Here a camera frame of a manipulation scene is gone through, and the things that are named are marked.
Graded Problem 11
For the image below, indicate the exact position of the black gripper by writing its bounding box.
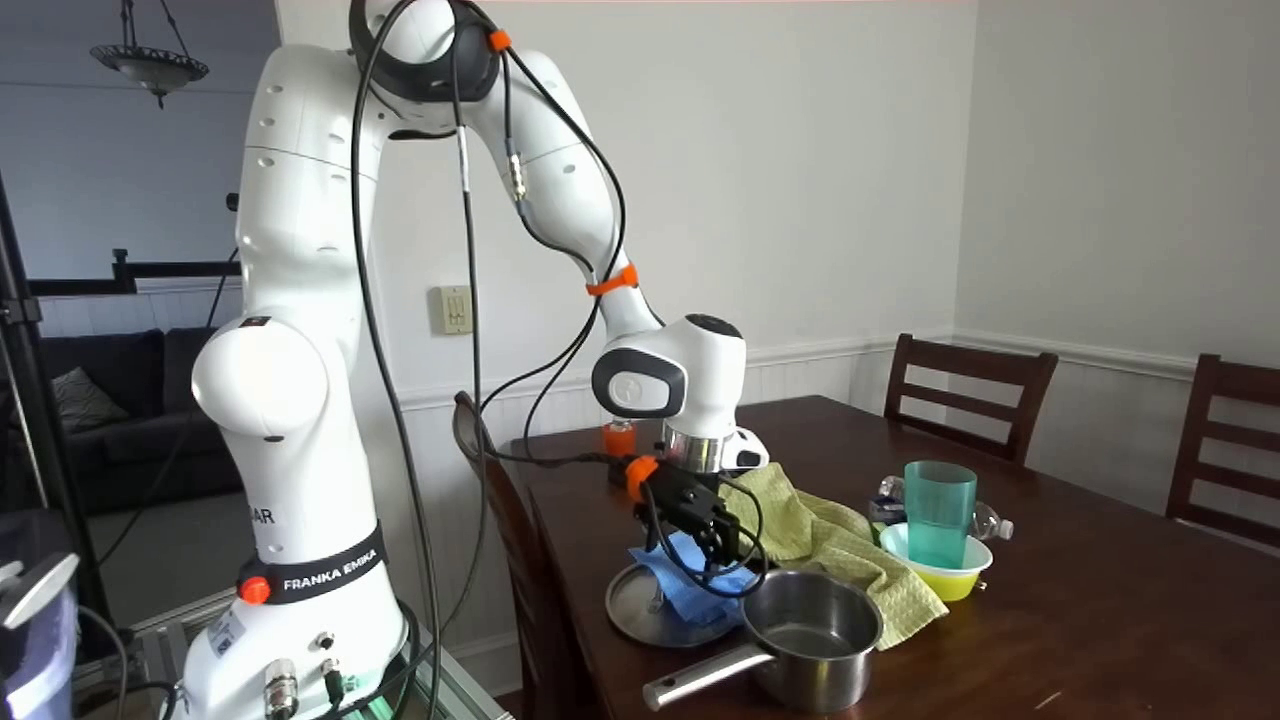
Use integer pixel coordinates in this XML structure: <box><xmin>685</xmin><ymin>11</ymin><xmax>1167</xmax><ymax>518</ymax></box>
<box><xmin>645</xmin><ymin>462</ymin><xmax>753</xmax><ymax>583</ymax></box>

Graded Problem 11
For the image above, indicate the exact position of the blue towel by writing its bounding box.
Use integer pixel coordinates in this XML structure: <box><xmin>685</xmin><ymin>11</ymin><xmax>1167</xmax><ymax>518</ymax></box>
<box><xmin>635</xmin><ymin>522</ymin><xmax>763</xmax><ymax>630</ymax></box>

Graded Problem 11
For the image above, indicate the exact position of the grey plate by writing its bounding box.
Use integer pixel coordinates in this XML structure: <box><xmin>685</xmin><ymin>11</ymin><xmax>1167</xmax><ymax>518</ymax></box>
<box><xmin>600</xmin><ymin>554</ymin><xmax>753</xmax><ymax>652</ymax></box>

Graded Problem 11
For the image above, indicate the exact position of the green yellow towel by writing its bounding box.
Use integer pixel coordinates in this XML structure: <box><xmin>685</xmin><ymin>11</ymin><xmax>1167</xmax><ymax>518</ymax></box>
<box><xmin>724</xmin><ymin>459</ymin><xmax>951</xmax><ymax>652</ymax></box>

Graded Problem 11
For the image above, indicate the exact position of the orange bottle with white cap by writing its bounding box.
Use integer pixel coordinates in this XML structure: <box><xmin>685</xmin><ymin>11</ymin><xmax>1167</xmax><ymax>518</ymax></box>
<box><xmin>597</xmin><ymin>414</ymin><xmax>645</xmax><ymax>462</ymax></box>

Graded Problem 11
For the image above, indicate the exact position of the dark wooden chair by robot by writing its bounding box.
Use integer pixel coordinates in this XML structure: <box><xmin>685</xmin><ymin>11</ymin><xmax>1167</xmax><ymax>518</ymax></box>
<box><xmin>450</xmin><ymin>386</ymin><xmax>581</xmax><ymax>720</ymax></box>

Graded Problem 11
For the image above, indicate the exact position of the teal plastic cup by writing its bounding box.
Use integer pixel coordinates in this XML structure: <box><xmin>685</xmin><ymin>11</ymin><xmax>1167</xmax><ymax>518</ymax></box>
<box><xmin>901</xmin><ymin>457</ymin><xmax>980</xmax><ymax>568</ymax></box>

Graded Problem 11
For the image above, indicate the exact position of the yellow bowl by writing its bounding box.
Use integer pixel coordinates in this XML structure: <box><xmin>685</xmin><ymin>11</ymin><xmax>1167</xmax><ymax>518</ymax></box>
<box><xmin>878</xmin><ymin>518</ymin><xmax>1001</xmax><ymax>603</ymax></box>

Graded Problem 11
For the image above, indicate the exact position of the robot mounting platform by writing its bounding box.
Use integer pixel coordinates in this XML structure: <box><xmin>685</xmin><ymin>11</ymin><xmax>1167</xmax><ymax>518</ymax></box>
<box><xmin>77</xmin><ymin>583</ymin><xmax>514</xmax><ymax>720</ymax></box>

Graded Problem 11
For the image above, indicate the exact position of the dark wooden slat chair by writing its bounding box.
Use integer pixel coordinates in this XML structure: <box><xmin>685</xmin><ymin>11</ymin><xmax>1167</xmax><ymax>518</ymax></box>
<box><xmin>1166</xmin><ymin>352</ymin><xmax>1280</xmax><ymax>551</ymax></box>
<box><xmin>884</xmin><ymin>331</ymin><xmax>1060</xmax><ymax>467</ymax></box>

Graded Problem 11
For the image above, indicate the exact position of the dark sofa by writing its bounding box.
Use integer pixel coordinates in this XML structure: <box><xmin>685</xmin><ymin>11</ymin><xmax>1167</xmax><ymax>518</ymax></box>
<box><xmin>36</xmin><ymin>323</ymin><xmax>249</xmax><ymax>517</ymax></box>

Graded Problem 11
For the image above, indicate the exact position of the grey sofa pillow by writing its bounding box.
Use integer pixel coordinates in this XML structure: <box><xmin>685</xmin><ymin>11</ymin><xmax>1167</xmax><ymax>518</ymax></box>
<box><xmin>49</xmin><ymin>362</ymin><xmax>131</xmax><ymax>434</ymax></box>

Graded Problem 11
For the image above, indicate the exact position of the black horizontal bar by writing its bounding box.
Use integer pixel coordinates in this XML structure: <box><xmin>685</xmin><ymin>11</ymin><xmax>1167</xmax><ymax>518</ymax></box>
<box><xmin>23</xmin><ymin>245</ymin><xmax>249</xmax><ymax>300</ymax></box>

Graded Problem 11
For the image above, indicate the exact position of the hanging ceiling lamp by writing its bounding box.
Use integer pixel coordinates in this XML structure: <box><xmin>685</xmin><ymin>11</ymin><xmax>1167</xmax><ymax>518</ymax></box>
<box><xmin>87</xmin><ymin>0</ymin><xmax>211</xmax><ymax>112</ymax></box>

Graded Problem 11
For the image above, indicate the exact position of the steel pot with long handle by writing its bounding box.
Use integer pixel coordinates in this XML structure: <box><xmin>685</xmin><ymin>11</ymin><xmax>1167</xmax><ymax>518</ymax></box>
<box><xmin>639</xmin><ymin>568</ymin><xmax>890</xmax><ymax>714</ymax></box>

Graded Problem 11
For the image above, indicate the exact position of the black gripper cable orange plug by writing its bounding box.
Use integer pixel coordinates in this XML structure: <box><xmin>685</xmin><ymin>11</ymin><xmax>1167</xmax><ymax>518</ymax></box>
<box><xmin>454</xmin><ymin>0</ymin><xmax>671</xmax><ymax>509</ymax></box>

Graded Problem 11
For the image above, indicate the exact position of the orange strap on arm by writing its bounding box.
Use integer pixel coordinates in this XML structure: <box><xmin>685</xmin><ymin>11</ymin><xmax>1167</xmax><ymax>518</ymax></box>
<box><xmin>585</xmin><ymin>259</ymin><xmax>645</xmax><ymax>303</ymax></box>

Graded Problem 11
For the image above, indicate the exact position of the beige wall outlet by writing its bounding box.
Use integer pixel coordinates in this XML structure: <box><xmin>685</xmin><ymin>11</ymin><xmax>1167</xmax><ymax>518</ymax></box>
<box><xmin>430</xmin><ymin>280</ymin><xmax>482</xmax><ymax>340</ymax></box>

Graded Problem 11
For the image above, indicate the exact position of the long black arm cable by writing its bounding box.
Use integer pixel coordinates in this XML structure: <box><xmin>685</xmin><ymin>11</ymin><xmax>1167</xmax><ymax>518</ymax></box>
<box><xmin>346</xmin><ymin>0</ymin><xmax>450</xmax><ymax>720</ymax></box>

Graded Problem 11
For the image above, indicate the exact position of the black camera stand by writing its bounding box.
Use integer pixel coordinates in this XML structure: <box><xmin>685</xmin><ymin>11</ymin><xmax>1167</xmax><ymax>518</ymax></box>
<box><xmin>0</xmin><ymin>182</ymin><xmax>104</xmax><ymax>654</ymax></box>

